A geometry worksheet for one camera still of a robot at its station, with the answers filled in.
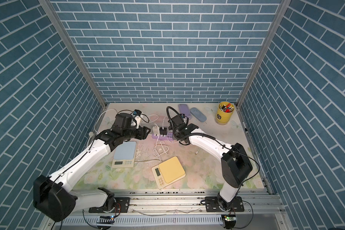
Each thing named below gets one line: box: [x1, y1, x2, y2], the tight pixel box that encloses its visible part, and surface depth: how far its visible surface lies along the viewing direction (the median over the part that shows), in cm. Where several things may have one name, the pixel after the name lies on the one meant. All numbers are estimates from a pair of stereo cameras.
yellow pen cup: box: [215, 101, 235, 126], surface depth 104 cm
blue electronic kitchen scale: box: [111, 140, 138, 169], surface depth 88 cm
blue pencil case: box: [189, 107, 207, 123], surface depth 114 cm
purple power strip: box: [151, 131, 174, 141], surface depth 101 cm
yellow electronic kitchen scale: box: [151, 156, 186, 190], surface depth 85 cm
